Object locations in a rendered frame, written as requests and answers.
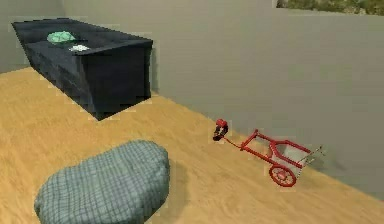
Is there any grey checked floor cushion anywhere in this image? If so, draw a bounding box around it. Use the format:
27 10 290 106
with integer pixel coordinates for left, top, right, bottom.
33 139 171 224

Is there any red wheeled cart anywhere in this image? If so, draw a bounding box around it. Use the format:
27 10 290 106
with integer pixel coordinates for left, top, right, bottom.
212 118 325 188

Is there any green round dish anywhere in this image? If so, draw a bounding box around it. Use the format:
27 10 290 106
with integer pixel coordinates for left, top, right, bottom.
46 30 77 45

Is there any window with green view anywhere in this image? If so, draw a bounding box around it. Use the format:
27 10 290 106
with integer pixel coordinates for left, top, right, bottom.
275 0 384 17

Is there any white small flat object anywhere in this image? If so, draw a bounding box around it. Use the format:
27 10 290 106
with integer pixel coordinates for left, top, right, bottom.
69 44 91 53

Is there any black long cabinet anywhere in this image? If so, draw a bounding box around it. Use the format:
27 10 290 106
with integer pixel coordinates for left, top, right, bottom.
11 17 154 122

